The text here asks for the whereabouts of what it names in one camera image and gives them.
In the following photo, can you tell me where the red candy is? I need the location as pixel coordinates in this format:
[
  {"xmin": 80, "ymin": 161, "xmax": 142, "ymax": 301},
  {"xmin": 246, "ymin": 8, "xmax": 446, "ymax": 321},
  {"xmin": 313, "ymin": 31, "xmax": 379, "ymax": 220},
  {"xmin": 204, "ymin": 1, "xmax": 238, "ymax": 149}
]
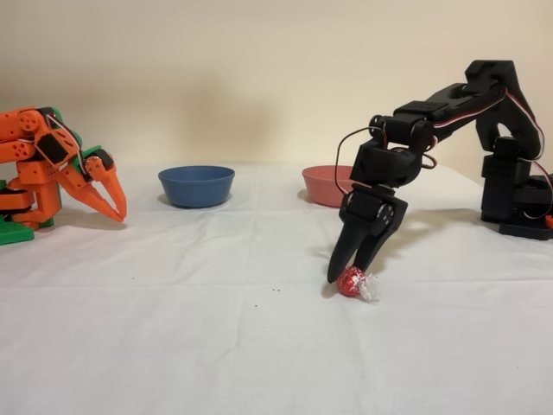
[{"xmin": 335, "ymin": 265, "xmax": 381, "ymax": 303}]

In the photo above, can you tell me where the green arm base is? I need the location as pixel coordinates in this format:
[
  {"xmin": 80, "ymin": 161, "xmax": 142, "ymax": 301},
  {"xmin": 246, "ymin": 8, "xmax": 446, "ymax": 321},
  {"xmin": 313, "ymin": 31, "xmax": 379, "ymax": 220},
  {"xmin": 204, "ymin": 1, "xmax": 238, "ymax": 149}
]
[{"xmin": 0, "ymin": 179, "xmax": 56, "ymax": 246}]

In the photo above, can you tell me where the red bowl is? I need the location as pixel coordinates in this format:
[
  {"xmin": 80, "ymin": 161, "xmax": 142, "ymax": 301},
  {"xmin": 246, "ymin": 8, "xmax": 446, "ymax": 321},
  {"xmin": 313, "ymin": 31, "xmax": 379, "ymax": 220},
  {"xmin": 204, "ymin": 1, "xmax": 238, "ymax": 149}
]
[{"xmin": 301, "ymin": 165, "xmax": 357, "ymax": 208}]

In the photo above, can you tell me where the blue bowl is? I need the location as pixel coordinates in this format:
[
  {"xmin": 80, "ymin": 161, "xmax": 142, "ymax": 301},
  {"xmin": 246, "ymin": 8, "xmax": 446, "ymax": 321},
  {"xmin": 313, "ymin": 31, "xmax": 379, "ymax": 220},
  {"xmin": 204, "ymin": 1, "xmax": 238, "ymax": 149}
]
[{"xmin": 157, "ymin": 165, "xmax": 237, "ymax": 209}]

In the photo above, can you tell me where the white tablecloth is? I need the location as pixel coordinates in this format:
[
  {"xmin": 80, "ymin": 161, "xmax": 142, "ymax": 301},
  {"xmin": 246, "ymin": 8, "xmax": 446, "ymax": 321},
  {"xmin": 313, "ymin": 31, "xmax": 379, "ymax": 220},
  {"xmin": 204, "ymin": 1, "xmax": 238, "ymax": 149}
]
[{"xmin": 0, "ymin": 162, "xmax": 553, "ymax": 415}]

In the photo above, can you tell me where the servo cable on orange arm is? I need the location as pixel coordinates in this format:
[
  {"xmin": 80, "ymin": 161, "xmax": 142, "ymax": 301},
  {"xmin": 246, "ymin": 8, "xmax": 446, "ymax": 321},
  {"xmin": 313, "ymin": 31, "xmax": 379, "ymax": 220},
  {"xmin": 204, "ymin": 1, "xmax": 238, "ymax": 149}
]
[{"xmin": 45, "ymin": 112, "xmax": 90, "ymax": 176}]

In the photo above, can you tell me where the thin looped gripper servo cable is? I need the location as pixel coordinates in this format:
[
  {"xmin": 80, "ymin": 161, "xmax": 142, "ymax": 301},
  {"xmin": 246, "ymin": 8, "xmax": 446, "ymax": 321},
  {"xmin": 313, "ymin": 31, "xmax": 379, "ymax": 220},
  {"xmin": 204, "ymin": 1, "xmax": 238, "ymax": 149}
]
[{"xmin": 334, "ymin": 127, "xmax": 375, "ymax": 195}]

